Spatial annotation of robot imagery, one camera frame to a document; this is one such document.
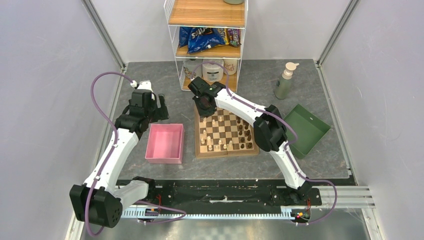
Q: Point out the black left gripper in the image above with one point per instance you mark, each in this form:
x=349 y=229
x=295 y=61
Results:
x=161 y=113

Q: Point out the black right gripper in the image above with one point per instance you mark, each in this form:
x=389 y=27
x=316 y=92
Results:
x=203 y=113

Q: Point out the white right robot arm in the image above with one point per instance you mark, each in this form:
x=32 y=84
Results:
x=269 y=129

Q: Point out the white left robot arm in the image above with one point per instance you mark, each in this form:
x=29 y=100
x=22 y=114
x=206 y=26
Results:
x=97 y=201

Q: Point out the wooden chess board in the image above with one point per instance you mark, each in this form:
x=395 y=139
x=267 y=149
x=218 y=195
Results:
x=223 y=134

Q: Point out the white toilet paper roll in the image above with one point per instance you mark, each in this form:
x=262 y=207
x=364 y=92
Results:
x=211 y=69

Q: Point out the white patterned mug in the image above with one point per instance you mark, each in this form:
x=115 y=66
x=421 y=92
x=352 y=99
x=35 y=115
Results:
x=193 y=68

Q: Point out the pink plastic bin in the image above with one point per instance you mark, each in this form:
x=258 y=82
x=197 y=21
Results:
x=165 y=143

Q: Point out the pink printed cup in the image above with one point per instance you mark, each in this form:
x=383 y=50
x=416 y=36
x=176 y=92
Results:
x=231 y=65

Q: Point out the blue chips bag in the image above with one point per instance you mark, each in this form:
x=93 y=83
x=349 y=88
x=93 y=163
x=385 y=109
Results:
x=198 y=39

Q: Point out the dark candy bag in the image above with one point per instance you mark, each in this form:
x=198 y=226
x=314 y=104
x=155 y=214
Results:
x=233 y=37

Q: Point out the green soap pump bottle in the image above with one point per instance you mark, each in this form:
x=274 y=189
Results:
x=284 y=82

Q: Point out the green plastic bin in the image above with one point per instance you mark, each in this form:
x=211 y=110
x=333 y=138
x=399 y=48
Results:
x=308 y=128

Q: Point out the white wire wooden shelf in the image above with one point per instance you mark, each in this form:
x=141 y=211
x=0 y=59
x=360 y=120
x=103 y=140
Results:
x=219 y=14

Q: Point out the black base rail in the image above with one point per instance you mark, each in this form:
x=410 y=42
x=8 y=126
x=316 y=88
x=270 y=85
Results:
x=236 y=196

